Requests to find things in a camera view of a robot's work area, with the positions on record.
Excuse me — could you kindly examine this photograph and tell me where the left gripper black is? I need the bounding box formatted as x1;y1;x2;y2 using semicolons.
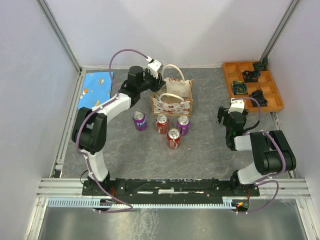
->
138;68;167;93

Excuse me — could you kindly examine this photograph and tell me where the patterned canvas bag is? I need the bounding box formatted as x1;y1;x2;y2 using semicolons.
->
150;64;194;117

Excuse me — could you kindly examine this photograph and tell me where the red cola can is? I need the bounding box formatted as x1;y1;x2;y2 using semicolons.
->
167;128;181;149
156;114;169;134

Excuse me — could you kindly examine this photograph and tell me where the purple Fanta can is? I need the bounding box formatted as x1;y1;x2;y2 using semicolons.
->
132;110;148;131
176;115;190;136

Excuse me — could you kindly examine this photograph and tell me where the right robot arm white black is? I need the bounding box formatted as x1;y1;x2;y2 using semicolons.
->
217;106;297;196

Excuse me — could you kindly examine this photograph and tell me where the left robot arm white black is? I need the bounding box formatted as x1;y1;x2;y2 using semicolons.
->
71;61;165;195

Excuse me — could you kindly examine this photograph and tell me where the blue yellow rolled sock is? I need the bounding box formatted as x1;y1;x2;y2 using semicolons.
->
231;80;248;95

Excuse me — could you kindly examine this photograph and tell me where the orange compartment tray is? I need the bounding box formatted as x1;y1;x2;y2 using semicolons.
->
222;61;285;113

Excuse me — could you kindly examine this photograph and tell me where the black rolled sock front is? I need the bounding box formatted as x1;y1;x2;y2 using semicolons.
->
250;89;268;107

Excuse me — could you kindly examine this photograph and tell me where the black rolled sock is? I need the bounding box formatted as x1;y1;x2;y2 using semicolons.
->
242;70;261;83
250;89;268;107

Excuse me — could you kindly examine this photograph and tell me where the black rolled sock centre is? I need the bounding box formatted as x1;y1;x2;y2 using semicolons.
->
242;70;261;83

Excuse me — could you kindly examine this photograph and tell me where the blue patterned cloth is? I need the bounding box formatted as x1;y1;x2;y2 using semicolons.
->
77;71;113;109

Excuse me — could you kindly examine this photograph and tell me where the dark green sock back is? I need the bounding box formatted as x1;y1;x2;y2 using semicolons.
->
252;56;268;72

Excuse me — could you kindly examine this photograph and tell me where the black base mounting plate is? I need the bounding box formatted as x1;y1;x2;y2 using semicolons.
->
81;176;261;206

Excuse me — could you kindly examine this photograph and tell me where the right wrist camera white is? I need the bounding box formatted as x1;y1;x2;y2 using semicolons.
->
228;98;245;114

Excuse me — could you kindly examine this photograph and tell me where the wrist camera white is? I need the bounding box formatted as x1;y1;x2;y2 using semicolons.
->
228;98;245;114
146;56;163;79

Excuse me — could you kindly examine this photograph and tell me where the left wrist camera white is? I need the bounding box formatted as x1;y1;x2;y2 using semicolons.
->
146;56;163;79

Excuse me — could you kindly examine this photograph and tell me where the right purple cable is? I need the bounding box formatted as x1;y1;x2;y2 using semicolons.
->
230;97;287;215

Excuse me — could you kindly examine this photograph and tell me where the blue slotted cable duct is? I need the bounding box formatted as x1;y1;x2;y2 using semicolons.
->
46;196;237;209

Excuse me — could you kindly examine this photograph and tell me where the aluminium frame rail front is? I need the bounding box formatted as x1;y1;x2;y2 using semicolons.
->
37;178;311;200

